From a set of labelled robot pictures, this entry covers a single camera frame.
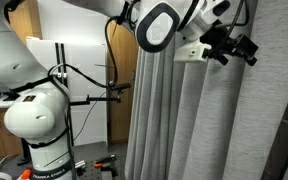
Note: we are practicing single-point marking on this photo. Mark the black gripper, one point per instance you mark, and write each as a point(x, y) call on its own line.
point(217, 41)

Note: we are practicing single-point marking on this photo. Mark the black perforated workbench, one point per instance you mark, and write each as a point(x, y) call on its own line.
point(94, 173)

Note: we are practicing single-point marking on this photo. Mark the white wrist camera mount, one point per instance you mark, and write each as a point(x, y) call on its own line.
point(190, 53)

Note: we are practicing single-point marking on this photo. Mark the wooden base cabinet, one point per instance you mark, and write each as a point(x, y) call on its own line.
point(2, 133)

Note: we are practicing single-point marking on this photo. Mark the wooden door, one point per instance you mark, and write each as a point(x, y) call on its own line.
point(124, 110)

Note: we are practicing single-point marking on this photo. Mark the wooden wall cabinet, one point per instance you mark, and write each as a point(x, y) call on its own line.
point(24, 20)

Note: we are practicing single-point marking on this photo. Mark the gray textured curtain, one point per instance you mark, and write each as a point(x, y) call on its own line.
point(217, 126)

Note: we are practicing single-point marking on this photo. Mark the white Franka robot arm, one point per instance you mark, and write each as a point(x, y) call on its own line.
point(34, 116)

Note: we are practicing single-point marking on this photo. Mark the small silver clamp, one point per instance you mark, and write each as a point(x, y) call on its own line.
point(80, 164)

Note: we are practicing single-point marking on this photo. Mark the white panel board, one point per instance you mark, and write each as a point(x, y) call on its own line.
point(84, 53)

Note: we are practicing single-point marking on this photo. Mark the orange base fitting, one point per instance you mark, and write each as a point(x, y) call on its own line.
point(26, 174)

